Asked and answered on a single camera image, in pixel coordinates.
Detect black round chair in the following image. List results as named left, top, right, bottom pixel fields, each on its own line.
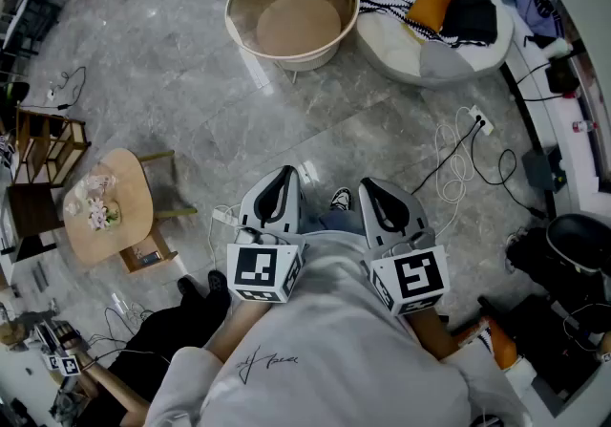
left=545, top=213, right=611, bottom=276

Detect round glass coffee table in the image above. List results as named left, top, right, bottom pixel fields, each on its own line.
left=224, top=0, right=361, bottom=84

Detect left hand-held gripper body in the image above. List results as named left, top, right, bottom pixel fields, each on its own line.
left=226, top=165, right=307, bottom=305

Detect coiled white cable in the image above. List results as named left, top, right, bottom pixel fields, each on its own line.
left=432, top=105, right=478, bottom=238

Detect white beanbag sofa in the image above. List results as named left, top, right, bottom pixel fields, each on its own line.
left=355, top=0, right=516, bottom=90

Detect person's black white shoe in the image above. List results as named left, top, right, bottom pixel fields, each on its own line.
left=328, top=186, right=354, bottom=213

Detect person's blue jeans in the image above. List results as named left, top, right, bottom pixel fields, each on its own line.
left=299, top=208, right=367, bottom=238

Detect orange bag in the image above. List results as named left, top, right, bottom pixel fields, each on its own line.
left=455, top=317, right=519, bottom=372

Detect person's left forearm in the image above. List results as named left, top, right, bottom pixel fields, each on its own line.
left=203, top=298, right=274, bottom=364

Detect black folded cloth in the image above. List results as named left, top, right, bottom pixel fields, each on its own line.
left=439, top=0, right=499, bottom=48

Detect black box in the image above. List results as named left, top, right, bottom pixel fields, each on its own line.
left=544, top=55, right=580, bottom=95

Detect white wall-plug power strip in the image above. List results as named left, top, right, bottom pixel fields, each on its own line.
left=468, top=104, right=495, bottom=137

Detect wooden side table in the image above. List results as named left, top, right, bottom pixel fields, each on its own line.
left=62, top=147, right=199, bottom=274

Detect thin black floor cable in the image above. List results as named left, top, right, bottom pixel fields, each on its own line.
left=21, top=65, right=88, bottom=112

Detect person's grey sweatshirt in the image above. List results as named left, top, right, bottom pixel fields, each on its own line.
left=144, top=228, right=532, bottom=427

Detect dark wooden cabinet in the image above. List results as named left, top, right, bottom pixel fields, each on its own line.
left=6, top=181, right=66, bottom=240

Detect grey cushion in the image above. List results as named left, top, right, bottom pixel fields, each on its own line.
left=418, top=39, right=477, bottom=81

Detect grey box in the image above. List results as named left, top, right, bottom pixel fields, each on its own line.
left=520, top=146, right=568, bottom=192

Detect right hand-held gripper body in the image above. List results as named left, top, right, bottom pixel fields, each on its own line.
left=357, top=176, right=452, bottom=317

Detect person's right forearm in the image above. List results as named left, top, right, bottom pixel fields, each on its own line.
left=406, top=306, right=460, bottom=362

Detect wooden open shelf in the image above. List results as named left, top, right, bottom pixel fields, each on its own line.
left=11, top=102, right=93, bottom=189

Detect pink flower bouquet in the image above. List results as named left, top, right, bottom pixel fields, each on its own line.
left=65, top=174, right=121, bottom=232

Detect orange cushion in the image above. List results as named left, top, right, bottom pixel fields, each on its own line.
left=405, top=0, right=460, bottom=34

